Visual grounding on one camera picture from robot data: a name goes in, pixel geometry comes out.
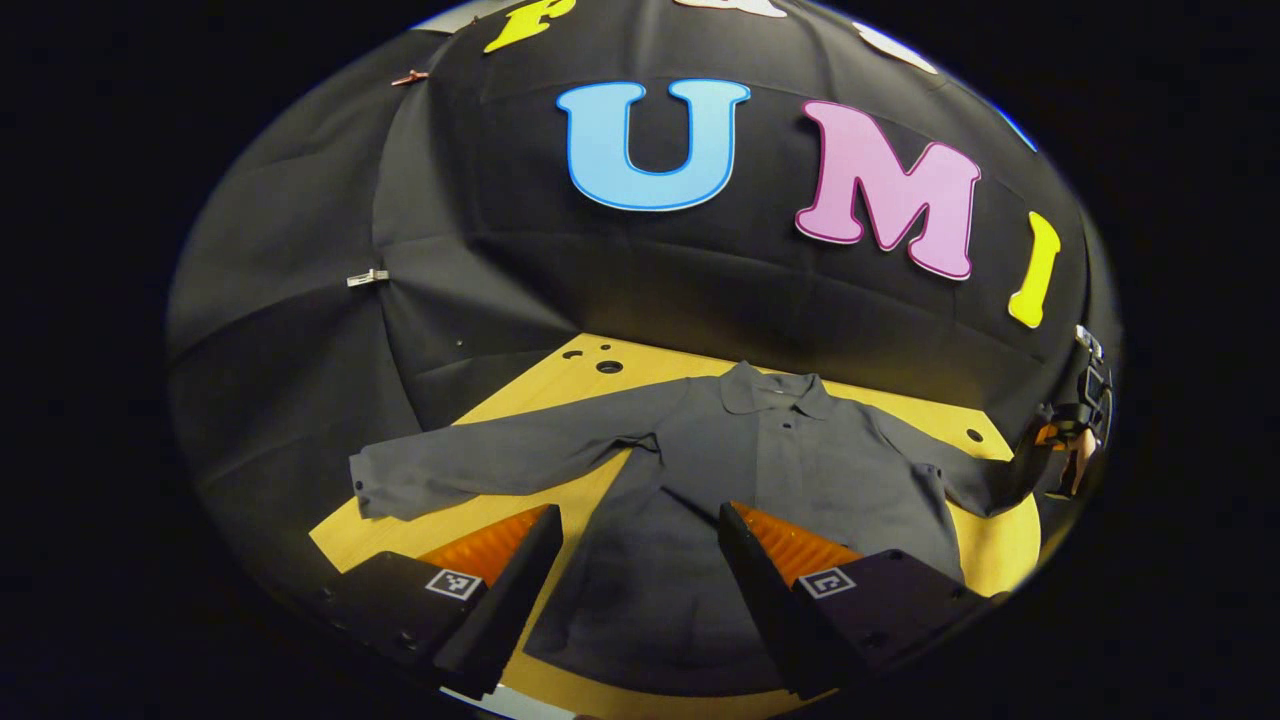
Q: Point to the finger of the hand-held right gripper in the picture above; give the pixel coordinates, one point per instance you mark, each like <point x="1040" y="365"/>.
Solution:
<point x="1052" y="432"/>

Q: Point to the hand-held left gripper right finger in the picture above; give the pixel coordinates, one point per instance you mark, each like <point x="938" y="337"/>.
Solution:
<point x="765" y="600"/>

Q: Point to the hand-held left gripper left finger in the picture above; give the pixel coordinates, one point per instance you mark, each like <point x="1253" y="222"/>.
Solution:
<point x="510" y="600"/>

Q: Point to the grey collared shirt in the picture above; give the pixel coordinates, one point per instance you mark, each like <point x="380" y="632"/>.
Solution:
<point x="800" y="460"/>

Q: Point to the black backdrop cloth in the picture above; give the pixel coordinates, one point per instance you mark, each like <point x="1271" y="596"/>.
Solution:
<point x="300" y="350"/>

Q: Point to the silver cloth clip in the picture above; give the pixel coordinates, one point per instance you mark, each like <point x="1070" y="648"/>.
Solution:
<point x="367" y="277"/>

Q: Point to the copper cloth clip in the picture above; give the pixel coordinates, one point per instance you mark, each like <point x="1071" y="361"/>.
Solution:
<point x="410" y="77"/>

